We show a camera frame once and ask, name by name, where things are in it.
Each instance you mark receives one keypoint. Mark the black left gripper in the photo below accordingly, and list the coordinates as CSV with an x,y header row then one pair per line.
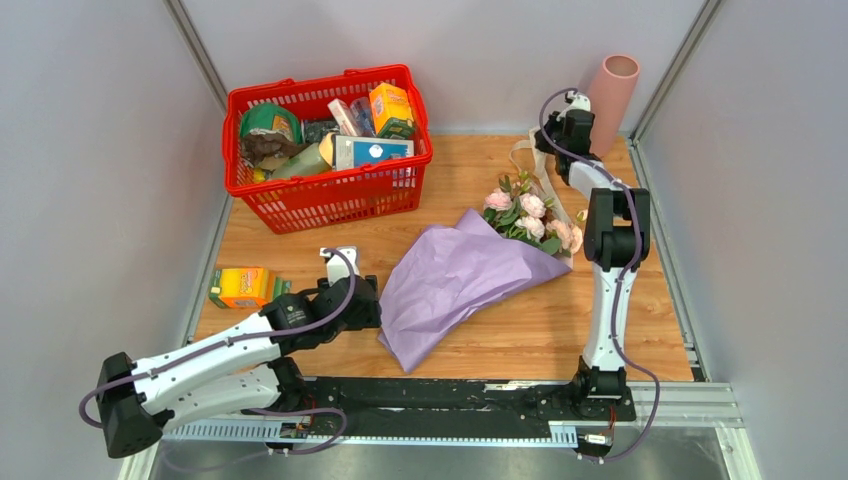
x,y
369,318

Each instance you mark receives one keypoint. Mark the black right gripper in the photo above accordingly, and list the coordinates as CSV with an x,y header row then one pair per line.
x,y
553,123

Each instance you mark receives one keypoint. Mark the pink cylindrical vase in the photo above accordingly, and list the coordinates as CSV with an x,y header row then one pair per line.
x,y
610,86

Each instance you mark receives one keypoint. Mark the cream ribbon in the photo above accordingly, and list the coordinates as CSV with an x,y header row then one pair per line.
x,y
542,179

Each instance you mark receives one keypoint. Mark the purple flower bouquet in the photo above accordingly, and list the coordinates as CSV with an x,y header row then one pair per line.
x,y
515,242

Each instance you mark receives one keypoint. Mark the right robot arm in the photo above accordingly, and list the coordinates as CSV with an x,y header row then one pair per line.
x,y
616,242

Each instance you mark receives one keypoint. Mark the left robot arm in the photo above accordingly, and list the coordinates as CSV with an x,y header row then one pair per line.
x,y
248,366

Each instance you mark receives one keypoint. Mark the orange juice box on table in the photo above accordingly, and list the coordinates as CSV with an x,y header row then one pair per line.
x,y
245,287

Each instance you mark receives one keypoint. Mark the red plastic shopping basket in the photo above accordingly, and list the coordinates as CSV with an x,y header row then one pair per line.
x,y
284,206

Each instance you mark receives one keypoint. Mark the green bottle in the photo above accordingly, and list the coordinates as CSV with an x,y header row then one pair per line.
x,y
308,162

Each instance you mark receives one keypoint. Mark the blue white carton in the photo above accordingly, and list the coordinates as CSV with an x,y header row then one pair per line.
x,y
350,152

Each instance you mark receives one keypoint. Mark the orange box in basket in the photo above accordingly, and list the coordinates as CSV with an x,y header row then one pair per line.
x,y
392,114

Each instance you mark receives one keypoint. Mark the dark patterned packet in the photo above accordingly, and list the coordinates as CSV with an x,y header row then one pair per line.
x,y
314,131

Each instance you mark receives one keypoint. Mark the brown snack bag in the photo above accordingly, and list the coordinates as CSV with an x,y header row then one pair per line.
x,y
267,149

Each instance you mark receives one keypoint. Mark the pink white small box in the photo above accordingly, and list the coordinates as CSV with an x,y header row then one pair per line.
x,y
342,114

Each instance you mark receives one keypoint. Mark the clear plastic package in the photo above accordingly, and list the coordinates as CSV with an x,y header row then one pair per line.
x,y
362,113

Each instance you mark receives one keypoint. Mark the green snack bag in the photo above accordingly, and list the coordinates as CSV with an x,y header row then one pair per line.
x,y
271,118

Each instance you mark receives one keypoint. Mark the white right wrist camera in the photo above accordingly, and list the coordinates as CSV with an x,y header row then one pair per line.
x,y
576,100

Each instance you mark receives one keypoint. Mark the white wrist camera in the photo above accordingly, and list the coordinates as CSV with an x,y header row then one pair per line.
x,y
576,100
341,264

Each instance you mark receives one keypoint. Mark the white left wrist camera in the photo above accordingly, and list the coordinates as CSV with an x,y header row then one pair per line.
x,y
341,264

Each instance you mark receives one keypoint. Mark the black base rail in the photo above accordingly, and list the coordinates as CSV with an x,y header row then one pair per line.
x,y
396,409

